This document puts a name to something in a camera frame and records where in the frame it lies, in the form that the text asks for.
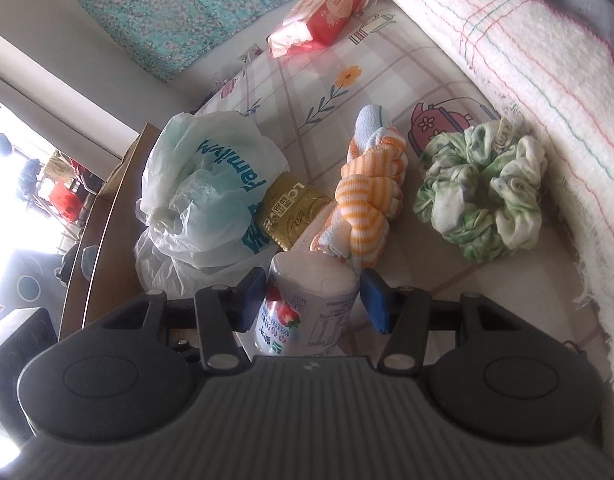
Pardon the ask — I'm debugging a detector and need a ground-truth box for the green white scrunchie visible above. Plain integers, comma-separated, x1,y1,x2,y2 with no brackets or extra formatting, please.
413,121,546,264

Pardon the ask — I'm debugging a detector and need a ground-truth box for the white striped blanket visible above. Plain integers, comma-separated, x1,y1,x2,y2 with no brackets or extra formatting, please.
334,0,614,361

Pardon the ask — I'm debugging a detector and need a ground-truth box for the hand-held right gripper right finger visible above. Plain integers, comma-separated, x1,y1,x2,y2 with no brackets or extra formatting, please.
359,267,512,373

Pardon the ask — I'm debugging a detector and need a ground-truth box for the orange striped towel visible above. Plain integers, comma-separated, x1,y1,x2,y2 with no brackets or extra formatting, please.
309,105,409,269

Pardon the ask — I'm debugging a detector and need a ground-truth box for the brown cardboard box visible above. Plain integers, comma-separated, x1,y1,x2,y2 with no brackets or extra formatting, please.
60,122,164,341

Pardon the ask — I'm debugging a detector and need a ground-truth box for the red plastic bag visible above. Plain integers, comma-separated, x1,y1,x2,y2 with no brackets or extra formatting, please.
50,180,88,222

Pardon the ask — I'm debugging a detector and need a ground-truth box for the gold packet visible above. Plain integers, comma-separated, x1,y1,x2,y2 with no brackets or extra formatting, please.
254,172,334,252

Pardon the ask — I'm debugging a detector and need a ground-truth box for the pink wet wipes pack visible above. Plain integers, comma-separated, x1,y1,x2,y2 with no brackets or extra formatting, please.
267,0,374,59

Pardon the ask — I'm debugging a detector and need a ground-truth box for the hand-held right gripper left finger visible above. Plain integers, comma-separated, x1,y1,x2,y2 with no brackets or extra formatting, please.
104,267,266,370

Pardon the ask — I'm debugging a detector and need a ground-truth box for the teal floral wall cloth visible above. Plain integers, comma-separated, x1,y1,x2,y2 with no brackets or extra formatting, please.
70,0,334,82

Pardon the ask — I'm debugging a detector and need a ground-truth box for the grey cloth with circles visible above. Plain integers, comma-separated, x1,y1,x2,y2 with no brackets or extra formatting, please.
0,247,69,311

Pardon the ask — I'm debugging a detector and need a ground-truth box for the white plastic bag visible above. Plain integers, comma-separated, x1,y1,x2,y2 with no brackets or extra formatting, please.
134,112,289,302

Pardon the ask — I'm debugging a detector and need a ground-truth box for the white strawberry-label bottle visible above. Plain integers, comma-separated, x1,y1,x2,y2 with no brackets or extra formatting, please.
254,250,361,359

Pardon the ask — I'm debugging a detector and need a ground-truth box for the checked floral bed sheet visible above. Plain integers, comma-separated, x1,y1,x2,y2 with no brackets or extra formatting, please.
194,0,614,396

